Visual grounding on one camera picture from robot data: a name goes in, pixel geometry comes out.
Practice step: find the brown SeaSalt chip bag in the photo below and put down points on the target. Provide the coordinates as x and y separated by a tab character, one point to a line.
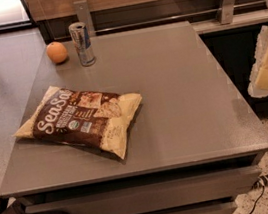
92	119

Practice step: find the orange fruit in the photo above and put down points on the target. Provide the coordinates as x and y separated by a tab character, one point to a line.
56	52

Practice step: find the grey drawer cabinet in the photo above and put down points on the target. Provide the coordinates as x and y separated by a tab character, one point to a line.
193	146

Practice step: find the left metal bracket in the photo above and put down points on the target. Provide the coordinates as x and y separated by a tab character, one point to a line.
84	15

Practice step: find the silver blue drink can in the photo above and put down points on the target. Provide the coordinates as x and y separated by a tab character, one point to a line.
81	40

